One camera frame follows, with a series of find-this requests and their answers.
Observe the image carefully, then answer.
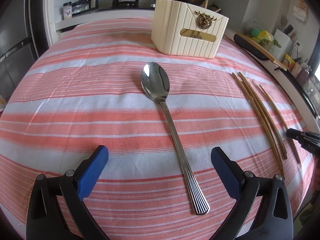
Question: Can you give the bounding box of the white knife block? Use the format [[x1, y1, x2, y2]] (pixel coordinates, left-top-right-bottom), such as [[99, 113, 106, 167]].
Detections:
[[269, 29, 292, 62]]

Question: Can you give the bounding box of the hanging wall towel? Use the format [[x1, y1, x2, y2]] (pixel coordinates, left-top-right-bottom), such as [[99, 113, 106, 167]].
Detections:
[[293, 0, 309, 23]]

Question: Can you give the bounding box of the black gas cooktop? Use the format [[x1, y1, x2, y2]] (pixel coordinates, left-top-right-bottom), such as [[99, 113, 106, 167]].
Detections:
[[98, 0, 156, 12]]

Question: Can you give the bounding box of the glass french press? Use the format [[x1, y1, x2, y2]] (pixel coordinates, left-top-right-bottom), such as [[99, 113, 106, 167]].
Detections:
[[207, 3, 220, 11]]

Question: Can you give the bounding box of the wooden cutting board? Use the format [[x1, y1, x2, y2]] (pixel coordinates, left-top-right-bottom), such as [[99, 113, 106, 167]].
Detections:
[[236, 33, 287, 71]]

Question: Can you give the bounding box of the cream utensil holder box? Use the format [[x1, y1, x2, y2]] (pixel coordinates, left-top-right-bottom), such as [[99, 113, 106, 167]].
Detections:
[[151, 0, 229, 59]]

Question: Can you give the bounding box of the yellow green bag bundle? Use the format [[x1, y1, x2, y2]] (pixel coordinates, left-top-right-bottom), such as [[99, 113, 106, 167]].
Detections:
[[246, 19, 281, 50]]

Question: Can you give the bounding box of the spice jar rack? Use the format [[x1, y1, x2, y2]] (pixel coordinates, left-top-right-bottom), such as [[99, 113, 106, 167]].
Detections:
[[62, 1, 89, 20]]

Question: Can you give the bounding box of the grey refrigerator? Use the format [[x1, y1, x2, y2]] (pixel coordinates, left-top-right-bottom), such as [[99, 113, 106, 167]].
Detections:
[[1, 0, 37, 101]]

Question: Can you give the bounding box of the steel spoon plain handle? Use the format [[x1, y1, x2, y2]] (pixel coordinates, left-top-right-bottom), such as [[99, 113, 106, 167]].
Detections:
[[140, 62, 210, 216]]

